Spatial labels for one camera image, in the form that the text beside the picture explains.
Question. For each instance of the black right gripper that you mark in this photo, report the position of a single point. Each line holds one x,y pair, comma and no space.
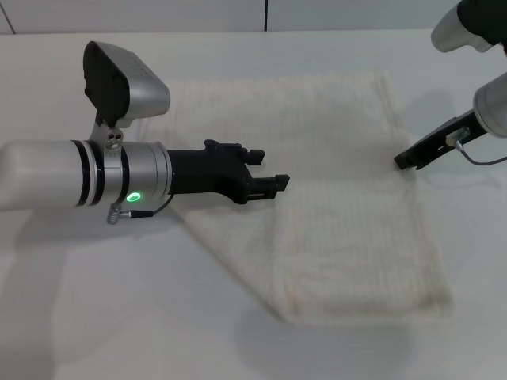
443,138

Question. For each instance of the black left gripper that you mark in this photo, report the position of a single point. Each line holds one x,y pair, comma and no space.
206,174

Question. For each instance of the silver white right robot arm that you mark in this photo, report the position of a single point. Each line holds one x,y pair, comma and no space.
493,107

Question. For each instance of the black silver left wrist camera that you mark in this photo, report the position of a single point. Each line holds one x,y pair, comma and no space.
119,87

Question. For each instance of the white ribbed towel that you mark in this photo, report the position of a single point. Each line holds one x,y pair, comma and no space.
336,198

